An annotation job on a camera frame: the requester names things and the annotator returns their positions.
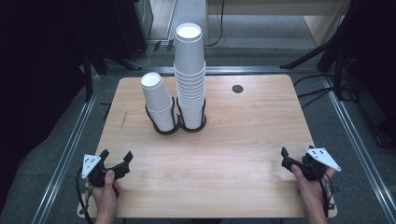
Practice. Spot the tall stack of white cups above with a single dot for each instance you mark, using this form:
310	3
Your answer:
189	62

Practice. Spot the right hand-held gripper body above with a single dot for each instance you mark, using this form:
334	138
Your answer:
323	158

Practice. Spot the black tripod stand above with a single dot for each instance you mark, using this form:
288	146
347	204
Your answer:
311	56

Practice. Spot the person's left hand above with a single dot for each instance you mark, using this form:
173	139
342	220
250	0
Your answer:
106	199

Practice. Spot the short stack of white cups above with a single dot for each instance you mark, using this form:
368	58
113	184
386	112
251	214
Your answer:
155	99

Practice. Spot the black curtain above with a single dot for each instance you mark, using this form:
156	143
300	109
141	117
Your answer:
379	46
37	77

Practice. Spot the light wooden furniture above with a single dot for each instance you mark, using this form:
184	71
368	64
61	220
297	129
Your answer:
320	28

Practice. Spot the metal floor rail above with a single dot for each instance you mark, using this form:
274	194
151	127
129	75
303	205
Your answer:
62	161
358	149

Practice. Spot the dark cabinet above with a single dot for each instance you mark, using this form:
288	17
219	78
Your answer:
134	25

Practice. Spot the person's right hand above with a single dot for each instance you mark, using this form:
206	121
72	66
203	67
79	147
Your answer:
311	194

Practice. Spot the black metal stand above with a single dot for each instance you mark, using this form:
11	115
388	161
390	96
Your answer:
88	77

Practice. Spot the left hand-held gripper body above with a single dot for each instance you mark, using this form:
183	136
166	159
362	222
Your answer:
89	163

